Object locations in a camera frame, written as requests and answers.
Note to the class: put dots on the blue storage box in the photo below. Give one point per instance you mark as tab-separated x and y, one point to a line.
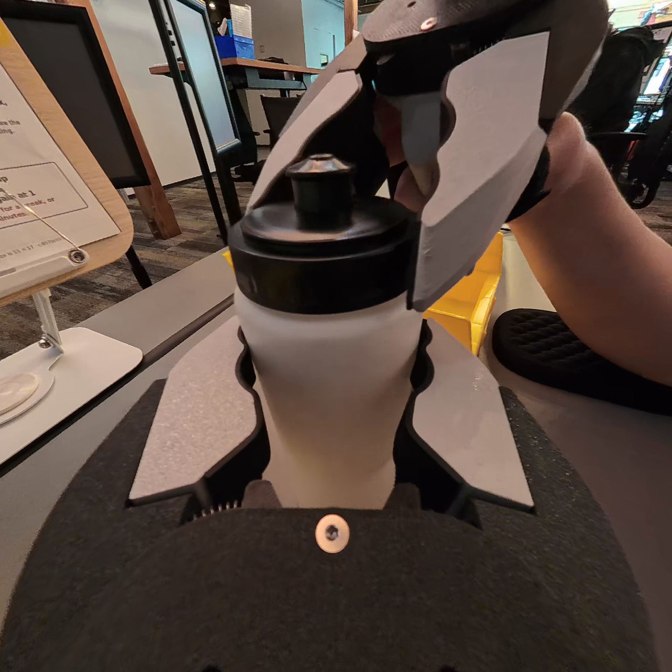
236	44

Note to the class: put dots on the yellow plastic bin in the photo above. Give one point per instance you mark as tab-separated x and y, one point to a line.
462	304

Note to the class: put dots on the wooden standing desk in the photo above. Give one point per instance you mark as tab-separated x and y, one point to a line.
262	65

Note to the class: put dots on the black framed whiteboard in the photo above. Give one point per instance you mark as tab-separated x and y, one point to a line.
204	68

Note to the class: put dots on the black office chair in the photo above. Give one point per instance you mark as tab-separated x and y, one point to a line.
281	115
645	173

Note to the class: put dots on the round white disc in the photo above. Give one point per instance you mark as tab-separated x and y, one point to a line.
15	391

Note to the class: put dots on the black bottle lid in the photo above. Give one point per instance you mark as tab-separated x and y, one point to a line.
315	278

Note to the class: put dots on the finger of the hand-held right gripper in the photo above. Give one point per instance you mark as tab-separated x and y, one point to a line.
304	120
488	157

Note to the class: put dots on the white plastic bottle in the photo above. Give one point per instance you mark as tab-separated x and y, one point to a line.
325	393

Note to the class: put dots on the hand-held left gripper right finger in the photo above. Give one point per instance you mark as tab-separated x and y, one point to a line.
467	430

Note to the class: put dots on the instruction sheet on stand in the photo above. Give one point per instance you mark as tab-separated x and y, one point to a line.
82	162

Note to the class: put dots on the wooden post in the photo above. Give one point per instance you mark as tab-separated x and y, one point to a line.
157	210

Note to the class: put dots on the black round mat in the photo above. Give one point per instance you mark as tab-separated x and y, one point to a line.
551	346

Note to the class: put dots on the metal stand bracket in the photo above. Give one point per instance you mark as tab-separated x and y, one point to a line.
48	320

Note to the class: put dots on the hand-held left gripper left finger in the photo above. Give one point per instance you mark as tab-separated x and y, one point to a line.
194	420

